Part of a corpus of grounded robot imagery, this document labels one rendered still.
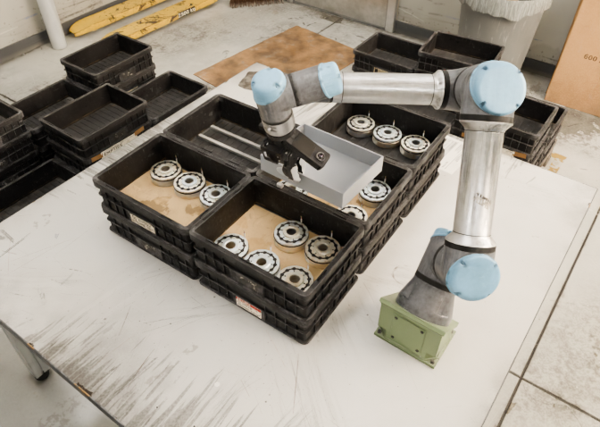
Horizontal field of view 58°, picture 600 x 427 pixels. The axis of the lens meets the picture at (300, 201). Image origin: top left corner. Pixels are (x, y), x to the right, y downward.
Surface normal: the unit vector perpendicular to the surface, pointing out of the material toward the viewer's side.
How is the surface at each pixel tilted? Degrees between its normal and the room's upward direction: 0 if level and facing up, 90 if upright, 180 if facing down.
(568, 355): 0
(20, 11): 90
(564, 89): 72
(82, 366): 0
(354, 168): 1
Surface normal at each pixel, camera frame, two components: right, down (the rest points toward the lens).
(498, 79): 0.07, 0.03
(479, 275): 0.04, 0.29
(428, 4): -0.58, 0.55
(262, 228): 0.00, -0.73
